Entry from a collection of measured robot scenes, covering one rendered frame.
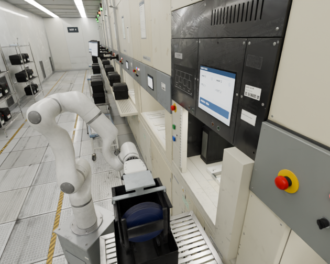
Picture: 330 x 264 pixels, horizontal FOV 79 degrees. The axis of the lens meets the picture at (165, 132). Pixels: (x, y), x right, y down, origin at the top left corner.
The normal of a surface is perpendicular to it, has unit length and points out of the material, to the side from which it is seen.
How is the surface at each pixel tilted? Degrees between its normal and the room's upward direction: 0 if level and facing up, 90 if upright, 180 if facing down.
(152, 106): 90
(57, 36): 90
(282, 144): 90
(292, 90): 90
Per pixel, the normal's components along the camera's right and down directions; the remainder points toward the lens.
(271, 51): -0.95, 0.15
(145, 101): 0.31, 0.40
